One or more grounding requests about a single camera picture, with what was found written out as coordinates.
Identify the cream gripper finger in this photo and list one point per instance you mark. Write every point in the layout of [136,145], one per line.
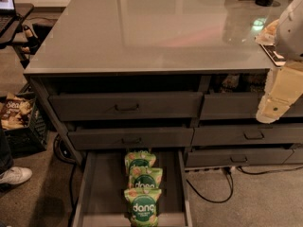
[284,86]

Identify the green rice chip bag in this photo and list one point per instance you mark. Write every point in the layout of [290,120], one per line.
[143,206]
[139,158]
[141,176]

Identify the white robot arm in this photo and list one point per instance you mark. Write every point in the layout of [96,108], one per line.
[289,33]

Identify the snack packs in top drawer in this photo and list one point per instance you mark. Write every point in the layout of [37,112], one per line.
[235,83]

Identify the middle right drawer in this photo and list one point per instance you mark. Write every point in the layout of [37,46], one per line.
[228,135]

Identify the top right drawer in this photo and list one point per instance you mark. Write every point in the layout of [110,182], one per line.
[221,106]

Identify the bottom right drawer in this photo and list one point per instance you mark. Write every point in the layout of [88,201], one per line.
[238,157]

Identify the middle left drawer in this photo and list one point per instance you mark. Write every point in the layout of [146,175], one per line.
[169,137]

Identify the top left drawer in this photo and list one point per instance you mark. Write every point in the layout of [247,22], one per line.
[154,105]

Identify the grey drawer cabinet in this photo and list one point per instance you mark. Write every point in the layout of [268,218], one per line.
[144,46]

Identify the open bottom left drawer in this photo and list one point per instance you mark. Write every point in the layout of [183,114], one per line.
[102,203]

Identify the brown snack bag in crate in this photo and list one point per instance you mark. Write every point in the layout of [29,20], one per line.
[15,112]

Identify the black white marker board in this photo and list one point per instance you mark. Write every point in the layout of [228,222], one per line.
[277,59]

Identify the black plastic crate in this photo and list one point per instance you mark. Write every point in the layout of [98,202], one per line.
[33,137]

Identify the dark bottle by desk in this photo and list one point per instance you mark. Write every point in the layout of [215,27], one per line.
[32,44]

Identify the white sneaker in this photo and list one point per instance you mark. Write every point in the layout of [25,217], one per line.
[15,175]

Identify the laptop computer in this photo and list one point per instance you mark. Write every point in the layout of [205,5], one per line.
[7,14]

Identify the dark trouser leg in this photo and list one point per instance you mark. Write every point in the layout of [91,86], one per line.
[6,160]

